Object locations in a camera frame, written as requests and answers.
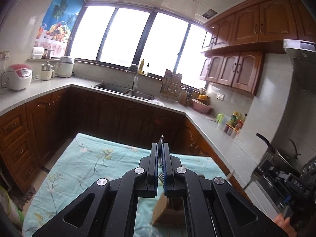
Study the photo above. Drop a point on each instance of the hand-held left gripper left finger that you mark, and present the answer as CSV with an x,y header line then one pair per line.
x,y
155,172

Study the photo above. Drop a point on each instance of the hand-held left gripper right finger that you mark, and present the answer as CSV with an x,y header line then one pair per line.
x,y
166,175

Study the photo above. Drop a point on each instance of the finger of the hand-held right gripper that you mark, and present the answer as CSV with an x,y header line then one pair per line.
x,y
267,169

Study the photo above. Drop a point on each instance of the short metal fork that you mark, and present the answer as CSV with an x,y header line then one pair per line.
x,y
266,156

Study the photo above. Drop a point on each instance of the wooden utensil holder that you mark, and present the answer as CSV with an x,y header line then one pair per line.
x,y
163,217

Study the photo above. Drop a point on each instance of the person's right hand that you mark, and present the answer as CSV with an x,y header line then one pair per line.
x,y
284,224

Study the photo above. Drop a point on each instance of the gas stove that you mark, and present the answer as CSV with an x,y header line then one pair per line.
x,y
267,190

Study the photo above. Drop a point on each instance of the black wok with lid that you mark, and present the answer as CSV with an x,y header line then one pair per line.
x,y
288,156

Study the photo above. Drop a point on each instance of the spice jars set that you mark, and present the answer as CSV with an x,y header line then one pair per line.
x,y
230,130

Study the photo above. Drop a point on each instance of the floral teal tablecloth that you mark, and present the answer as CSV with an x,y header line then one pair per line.
x,y
98,158

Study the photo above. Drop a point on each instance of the seasoning bottle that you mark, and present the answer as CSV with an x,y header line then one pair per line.
x,y
237,119

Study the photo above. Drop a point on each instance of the green cup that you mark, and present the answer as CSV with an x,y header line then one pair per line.
x,y
220,118

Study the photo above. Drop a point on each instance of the pink basin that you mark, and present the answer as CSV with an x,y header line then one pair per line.
x,y
202,105

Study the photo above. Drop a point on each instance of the wooden lower cabinets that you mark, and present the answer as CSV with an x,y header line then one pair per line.
x,y
98,113

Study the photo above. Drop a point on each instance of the wooden cabinets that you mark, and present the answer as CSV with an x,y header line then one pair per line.
x,y
98,113
246,29

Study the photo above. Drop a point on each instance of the yellow bowl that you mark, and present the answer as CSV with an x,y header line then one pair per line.
x,y
203,96

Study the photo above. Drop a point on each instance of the chrome sink faucet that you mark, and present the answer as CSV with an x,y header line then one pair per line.
x,y
135,79

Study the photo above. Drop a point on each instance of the steel kitchen sink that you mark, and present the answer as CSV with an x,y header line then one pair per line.
x,y
111,87

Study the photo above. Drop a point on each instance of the wooden cutting board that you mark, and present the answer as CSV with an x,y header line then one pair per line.
x,y
172,77

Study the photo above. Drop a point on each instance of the yellow bottle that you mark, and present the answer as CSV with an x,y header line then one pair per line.
x,y
142,66

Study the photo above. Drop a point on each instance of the range hood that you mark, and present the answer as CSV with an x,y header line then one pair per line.
x,y
303,64

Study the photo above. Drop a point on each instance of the large white rice cooker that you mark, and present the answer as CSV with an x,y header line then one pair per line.
x,y
66,66

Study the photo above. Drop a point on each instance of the wooden upper cabinets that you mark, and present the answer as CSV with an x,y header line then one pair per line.
x,y
246,29

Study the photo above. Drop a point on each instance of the kitchen window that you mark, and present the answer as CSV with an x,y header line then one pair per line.
x,y
123,34

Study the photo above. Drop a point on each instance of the grey kitchen countertop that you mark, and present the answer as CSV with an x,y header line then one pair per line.
x,y
37,91

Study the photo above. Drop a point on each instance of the small white electric cooker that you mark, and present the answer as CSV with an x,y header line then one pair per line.
x,y
47,71

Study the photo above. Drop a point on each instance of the green white bag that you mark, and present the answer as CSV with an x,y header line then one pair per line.
x,y
7,207

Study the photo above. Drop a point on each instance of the red white rice cooker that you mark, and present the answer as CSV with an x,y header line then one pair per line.
x,y
18,76

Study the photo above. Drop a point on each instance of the white container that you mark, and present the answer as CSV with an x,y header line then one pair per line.
x,y
38,53

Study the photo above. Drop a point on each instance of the white wall outlet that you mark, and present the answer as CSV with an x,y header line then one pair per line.
x,y
220,95

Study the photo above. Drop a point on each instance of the tropical fruit wall poster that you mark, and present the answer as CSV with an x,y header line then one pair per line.
x,y
59,12

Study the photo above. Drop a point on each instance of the wall outlet strip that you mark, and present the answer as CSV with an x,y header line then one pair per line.
x,y
4,54

